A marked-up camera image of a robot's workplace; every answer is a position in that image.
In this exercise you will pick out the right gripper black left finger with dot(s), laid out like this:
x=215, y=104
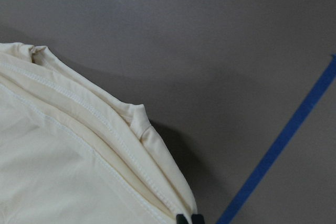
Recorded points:
x=180, y=219

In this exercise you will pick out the beige long-sleeve printed shirt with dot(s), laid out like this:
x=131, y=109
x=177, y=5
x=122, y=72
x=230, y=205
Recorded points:
x=73, y=153

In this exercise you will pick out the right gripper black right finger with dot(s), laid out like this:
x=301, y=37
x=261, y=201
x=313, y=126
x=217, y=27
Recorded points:
x=197, y=219

